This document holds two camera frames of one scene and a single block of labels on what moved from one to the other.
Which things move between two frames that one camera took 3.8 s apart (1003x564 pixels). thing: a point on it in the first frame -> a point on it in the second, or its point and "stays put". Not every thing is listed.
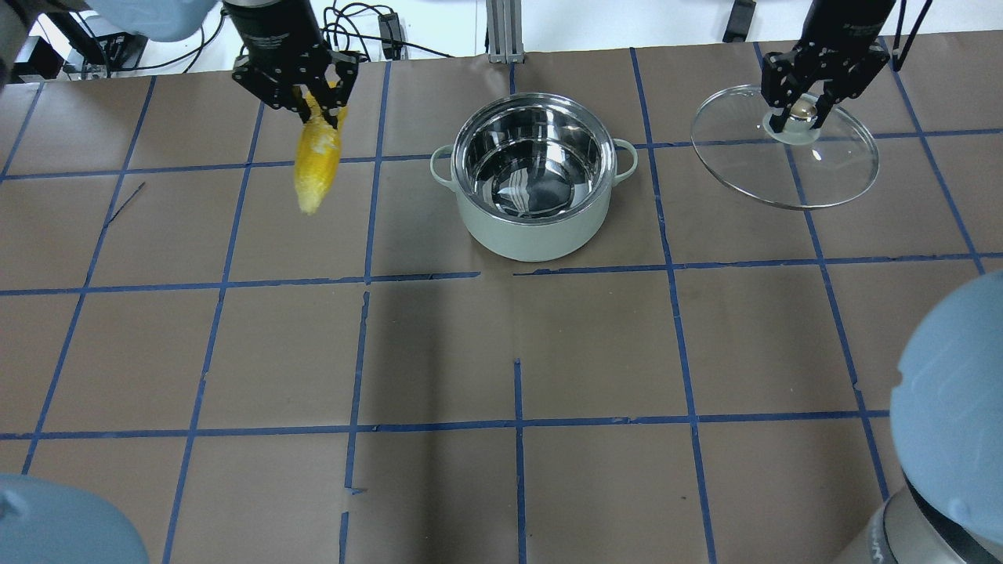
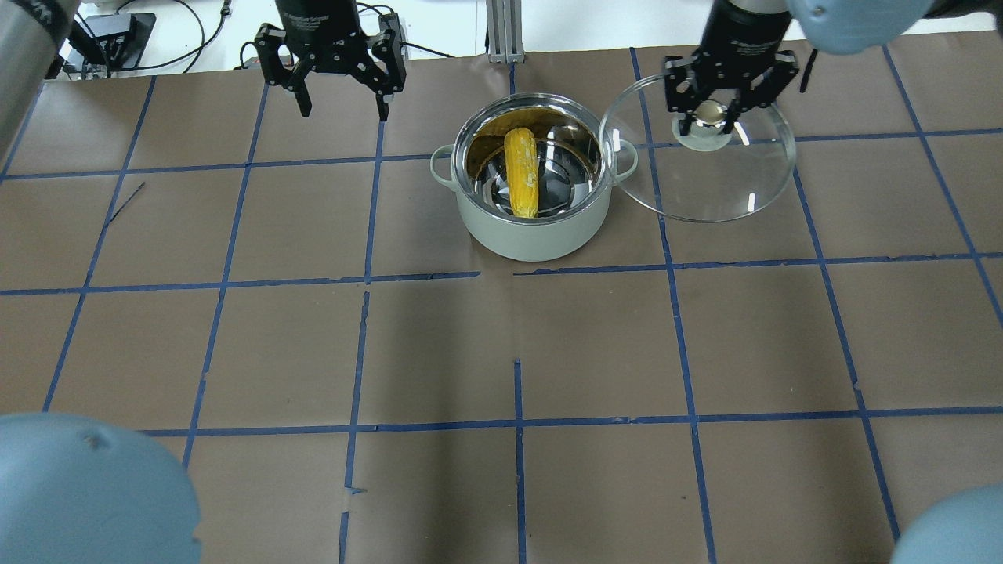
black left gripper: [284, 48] -> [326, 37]
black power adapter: [391, 35] stays put
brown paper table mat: [247, 382] stays put
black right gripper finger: [833, 92] -> [735, 110]
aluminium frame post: [505, 37] stays put
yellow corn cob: [317, 157] -> [523, 171]
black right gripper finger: [776, 122] -> [685, 124]
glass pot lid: [800, 167] -> [707, 175]
